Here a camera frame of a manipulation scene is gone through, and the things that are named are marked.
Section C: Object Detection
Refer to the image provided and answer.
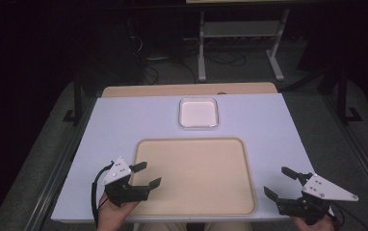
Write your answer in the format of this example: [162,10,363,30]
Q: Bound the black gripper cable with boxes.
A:
[328,201,368,231]
[91,161,115,227]

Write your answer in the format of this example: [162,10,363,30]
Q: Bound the floor cables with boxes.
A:
[127,18,249,86]

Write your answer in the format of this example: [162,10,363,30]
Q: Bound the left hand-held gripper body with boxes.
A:
[100,156,151,208]

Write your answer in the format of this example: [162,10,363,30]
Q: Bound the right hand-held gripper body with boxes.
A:
[276,172,359,225]

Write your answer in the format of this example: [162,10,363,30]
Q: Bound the white square dish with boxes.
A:
[178,96,220,129]

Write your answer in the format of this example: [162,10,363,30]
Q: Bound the person's right hand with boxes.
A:
[290,211,338,231]

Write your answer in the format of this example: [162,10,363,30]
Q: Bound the black metal stand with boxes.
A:
[336,65,363,125]
[62,64,84,127]

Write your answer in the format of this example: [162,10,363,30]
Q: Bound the person's left hand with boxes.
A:
[95,192,140,231]

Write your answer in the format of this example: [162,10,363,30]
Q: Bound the white metal stand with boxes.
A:
[197,9,291,83]

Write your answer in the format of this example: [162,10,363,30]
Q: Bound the beige plastic tray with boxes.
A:
[129,137,258,218]

